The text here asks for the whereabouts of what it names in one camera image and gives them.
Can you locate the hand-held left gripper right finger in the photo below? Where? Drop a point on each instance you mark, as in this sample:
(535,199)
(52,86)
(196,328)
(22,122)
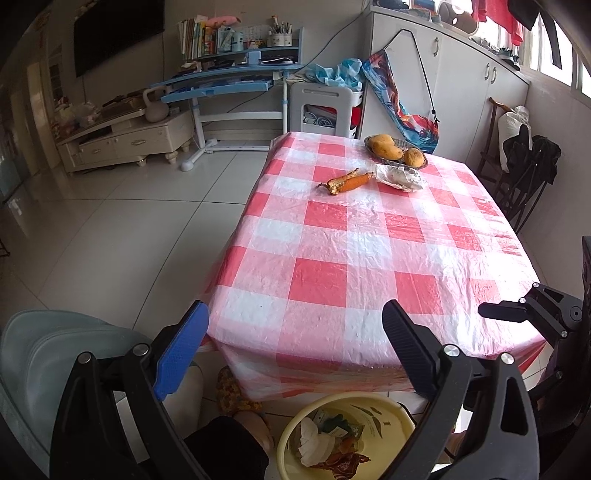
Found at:
(411,350)

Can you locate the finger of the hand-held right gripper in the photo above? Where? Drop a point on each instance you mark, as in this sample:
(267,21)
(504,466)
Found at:
(508,308)

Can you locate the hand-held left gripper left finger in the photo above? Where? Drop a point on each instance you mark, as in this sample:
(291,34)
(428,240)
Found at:
(184,346)

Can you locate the yellow plastic basin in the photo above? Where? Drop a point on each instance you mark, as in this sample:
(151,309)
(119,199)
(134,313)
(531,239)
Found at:
(383,415)

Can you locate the green snack packet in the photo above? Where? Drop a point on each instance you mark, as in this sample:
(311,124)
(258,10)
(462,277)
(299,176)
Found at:
(334,422)

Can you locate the orange fruit peel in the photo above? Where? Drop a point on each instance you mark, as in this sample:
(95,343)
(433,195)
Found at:
(347,446)
(351,182)

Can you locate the red-brown snack bag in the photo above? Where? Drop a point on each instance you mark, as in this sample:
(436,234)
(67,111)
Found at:
(344,463)

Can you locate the white tissue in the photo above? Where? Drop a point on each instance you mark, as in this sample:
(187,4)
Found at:
(314,443)

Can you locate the yellow floral slipper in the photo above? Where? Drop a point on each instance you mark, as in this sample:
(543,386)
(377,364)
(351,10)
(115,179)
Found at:
(231,390)

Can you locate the person's leg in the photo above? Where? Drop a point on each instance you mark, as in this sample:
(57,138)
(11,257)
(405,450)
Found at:
(221,447)

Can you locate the black folding chair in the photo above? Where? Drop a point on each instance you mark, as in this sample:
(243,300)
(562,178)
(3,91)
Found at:
(521,198)

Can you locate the red white checkered tablecloth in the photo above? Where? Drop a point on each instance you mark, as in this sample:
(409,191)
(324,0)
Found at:
(323,277)

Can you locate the grey-green chair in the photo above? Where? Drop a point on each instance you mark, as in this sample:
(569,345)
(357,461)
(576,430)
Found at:
(41,360)

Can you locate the wooden chair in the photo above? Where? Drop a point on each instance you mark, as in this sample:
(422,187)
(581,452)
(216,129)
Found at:
(489,157)

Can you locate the black clothing on chair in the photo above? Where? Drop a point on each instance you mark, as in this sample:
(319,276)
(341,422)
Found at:
(540,157)

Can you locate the white crumpled wrapper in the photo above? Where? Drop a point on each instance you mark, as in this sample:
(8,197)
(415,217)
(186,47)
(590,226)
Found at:
(397,177)

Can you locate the small yellow mango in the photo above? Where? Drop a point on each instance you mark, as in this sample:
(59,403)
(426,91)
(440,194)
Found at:
(414,157)

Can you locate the white bag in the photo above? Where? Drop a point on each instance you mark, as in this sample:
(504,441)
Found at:
(512,124)

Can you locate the large yellow mango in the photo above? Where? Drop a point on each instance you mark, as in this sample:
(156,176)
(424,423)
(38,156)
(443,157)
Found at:
(385,146)

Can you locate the beige TV cabinet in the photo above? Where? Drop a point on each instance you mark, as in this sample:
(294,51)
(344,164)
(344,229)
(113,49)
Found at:
(138,138)

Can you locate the white cabinet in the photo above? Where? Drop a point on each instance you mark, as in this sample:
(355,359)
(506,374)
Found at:
(461,92)

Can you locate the colourful hanging bag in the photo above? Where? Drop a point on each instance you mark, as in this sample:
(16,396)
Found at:
(397,106)

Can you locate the beige kettlebell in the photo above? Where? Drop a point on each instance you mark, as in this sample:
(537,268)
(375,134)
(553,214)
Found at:
(154,108)

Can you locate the blue study desk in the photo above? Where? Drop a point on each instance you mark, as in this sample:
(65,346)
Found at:
(217,87)

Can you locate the white storage stool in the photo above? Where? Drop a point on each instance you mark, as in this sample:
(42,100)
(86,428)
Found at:
(323,92)

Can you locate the red hanging garment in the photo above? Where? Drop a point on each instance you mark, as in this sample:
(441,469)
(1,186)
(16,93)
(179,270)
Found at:
(508,23)

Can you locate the light blue plastic bag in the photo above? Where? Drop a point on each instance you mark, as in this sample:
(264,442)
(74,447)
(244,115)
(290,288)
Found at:
(341,71)

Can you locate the light blue box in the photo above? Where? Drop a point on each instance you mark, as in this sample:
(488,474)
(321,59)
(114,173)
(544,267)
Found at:
(255,57)

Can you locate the black hanging garment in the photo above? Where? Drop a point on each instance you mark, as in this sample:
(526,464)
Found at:
(526,9)

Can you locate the row of books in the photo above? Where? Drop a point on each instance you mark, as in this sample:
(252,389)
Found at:
(196,39)

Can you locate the white pen holder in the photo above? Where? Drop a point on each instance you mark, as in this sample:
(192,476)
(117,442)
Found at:
(280,39)

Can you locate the pink plush toy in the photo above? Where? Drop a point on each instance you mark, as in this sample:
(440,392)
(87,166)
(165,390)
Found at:
(224,21)

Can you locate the black wall television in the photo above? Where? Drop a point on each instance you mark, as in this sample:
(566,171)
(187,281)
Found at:
(115,37)

